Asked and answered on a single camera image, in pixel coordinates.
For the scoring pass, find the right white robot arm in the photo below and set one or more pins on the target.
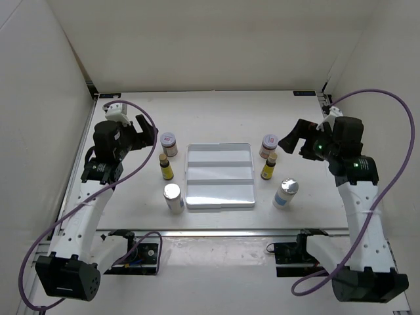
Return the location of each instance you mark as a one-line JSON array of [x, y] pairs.
[[367, 272]]

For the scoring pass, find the right white-lid spice jar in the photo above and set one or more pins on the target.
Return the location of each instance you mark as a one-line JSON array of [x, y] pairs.
[[268, 145]]

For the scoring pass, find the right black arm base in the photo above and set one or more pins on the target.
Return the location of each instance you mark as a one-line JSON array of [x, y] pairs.
[[291, 257]]

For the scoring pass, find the aluminium frame rail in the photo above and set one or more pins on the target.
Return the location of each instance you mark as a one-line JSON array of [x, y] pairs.
[[197, 233]]

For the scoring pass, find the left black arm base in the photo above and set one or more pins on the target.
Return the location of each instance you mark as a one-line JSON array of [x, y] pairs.
[[138, 252]]

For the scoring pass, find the white tiered organizer tray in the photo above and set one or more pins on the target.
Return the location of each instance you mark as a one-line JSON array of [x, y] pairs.
[[219, 177]]

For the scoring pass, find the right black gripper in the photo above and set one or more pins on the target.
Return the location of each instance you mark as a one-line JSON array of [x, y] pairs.
[[304, 130]]

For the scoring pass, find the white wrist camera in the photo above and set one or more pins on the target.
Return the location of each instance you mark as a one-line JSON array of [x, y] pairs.
[[329, 120], [116, 112]]

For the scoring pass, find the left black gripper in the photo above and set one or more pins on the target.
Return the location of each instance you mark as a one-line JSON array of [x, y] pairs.
[[144, 139]]

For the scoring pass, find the small yellow bottle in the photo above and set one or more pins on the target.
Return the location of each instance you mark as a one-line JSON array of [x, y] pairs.
[[166, 170], [268, 169]]

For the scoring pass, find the silver-lid white bottle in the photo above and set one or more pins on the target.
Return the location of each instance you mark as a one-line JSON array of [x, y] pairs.
[[173, 198], [285, 193]]

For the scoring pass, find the white-lid spice jar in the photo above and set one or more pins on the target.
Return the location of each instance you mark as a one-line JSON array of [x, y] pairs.
[[268, 145], [169, 144]]

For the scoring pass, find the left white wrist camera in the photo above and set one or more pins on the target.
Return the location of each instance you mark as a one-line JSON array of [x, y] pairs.
[[116, 112]]

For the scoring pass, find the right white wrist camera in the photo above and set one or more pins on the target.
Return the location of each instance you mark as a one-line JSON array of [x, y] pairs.
[[329, 120]]

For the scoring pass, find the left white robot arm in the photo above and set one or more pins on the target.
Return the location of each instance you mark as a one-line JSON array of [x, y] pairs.
[[73, 268]]

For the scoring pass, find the left white-lid spice jar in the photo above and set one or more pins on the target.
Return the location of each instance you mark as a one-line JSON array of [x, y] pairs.
[[169, 144]]

